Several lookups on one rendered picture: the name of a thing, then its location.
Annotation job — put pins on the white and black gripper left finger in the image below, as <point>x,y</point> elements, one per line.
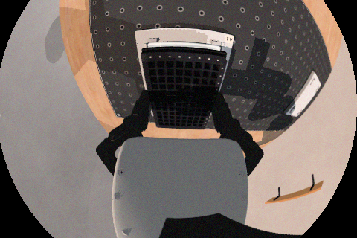
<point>132,126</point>

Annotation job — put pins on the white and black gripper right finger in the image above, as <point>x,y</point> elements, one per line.
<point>230,128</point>

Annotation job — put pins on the black perforated breadboard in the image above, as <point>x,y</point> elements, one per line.
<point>277,44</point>

